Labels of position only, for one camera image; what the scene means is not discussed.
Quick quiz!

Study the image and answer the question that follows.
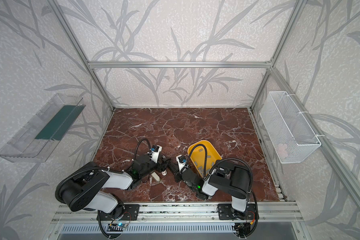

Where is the beige mini stapler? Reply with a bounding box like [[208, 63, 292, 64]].
[[151, 173, 161, 182]]

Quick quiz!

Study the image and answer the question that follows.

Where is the black metal stapler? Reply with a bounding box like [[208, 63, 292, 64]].
[[168, 161, 182, 183]]

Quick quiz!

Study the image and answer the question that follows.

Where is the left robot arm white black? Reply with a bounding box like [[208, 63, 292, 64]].
[[55, 138, 171, 219]]

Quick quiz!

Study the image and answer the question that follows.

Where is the yellow plastic tray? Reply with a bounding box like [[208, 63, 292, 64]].
[[187, 140, 223, 179]]

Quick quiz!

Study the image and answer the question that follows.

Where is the green circuit board left base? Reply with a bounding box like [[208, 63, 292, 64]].
[[107, 222, 130, 232]]

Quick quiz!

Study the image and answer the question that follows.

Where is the circuit board right base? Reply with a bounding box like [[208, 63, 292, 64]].
[[232, 221, 258, 239]]

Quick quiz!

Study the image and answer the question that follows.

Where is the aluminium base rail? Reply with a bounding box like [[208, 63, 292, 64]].
[[51, 202, 304, 224]]

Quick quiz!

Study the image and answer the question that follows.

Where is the clear plastic wall bin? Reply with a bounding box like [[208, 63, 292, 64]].
[[0, 94, 86, 163]]

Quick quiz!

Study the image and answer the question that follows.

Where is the white wire mesh basket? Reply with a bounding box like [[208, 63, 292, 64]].
[[260, 91, 321, 164]]

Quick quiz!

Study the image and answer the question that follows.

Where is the aluminium frame back crossbar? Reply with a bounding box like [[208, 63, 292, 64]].
[[88, 61, 271, 69]]

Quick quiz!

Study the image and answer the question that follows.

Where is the aluminium frame corner post left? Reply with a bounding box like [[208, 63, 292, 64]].
[[47, 0, 115, 111]]

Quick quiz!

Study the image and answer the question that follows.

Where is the aluminium frame corner post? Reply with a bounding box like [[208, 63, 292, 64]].
[[250, 0, 307, 112], [47, 0, 115, 111]]

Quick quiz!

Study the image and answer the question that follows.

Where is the aluminium frame corner post right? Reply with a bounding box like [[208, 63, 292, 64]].
[[250, 0, 307, 112]]

